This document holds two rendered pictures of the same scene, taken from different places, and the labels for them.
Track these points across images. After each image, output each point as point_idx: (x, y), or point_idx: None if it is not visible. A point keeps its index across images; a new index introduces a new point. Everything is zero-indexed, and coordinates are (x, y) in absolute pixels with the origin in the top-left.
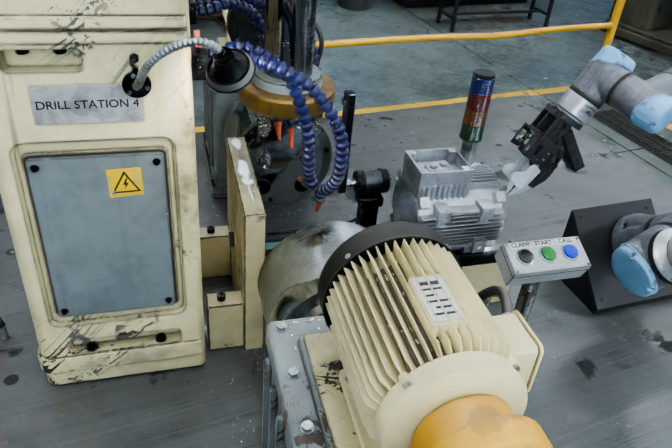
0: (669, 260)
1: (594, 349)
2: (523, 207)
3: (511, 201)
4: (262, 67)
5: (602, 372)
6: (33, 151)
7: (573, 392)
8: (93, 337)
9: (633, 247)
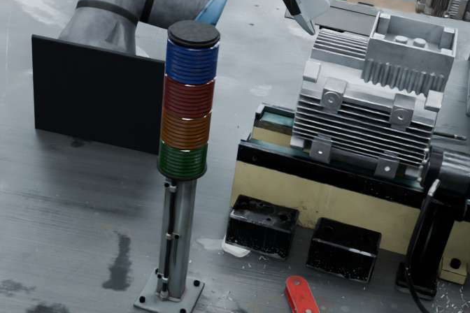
0: None
1: (233, 94)
2: (49, 240)
3: (50, 259)
4: None
5: (251, 84)
6: None
7: (297, 86)
8: None
9: None
